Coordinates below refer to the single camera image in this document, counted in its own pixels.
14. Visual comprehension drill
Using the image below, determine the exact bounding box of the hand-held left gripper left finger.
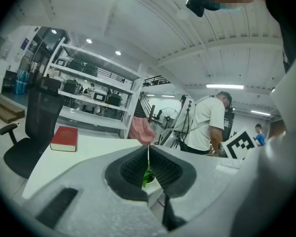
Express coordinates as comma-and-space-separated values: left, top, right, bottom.
21, 146, 168, 235

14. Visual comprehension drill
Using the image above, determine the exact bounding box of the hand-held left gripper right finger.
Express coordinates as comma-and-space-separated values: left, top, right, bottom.
149, 146, 245, 236

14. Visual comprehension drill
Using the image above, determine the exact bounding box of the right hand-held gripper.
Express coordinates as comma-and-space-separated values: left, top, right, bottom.
222, 129, 258, 160

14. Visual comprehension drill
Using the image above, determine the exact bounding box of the green potted plant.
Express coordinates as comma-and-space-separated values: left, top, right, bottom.
142, 166, 155, 189

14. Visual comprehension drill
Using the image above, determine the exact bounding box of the white square table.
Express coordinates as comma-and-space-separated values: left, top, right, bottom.
22, 131, 163, 208

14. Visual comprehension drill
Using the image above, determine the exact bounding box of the red hardcover book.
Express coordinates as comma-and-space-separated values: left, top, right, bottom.
49, 125, 79, 153

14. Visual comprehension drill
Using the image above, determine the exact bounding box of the white metal shelving rack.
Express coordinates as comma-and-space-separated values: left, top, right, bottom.
43, 37, 146, 139

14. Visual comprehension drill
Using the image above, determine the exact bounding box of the black standing fan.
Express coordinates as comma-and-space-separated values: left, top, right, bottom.
160, 107, 179, 131

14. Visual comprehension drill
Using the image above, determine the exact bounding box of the pink cloth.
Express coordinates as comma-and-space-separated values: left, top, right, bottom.
128, 116, 157, 145

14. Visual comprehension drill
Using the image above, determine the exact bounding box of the black mesh office chair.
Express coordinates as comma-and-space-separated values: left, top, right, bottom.
0, 77, 65, 180

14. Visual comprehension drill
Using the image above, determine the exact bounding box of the green rice cooker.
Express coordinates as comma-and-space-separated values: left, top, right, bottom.
82, 63, 99, 77
68, 59, 85, 71
106, 93, 122, 107
63, 79, 80, 95

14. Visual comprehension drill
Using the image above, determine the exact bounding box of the dark staircase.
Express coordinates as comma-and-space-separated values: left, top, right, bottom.
133, 75, 172, 123

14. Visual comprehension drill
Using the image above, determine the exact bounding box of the blue woven bag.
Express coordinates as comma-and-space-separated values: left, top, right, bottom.
14, 69, 30, 95

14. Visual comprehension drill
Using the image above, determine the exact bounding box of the person's black clothing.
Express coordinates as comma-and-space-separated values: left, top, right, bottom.
263, 0, 296, 69

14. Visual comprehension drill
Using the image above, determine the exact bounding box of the black head-mounted camera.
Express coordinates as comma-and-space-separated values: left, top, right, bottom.
185, 0, 205, 18

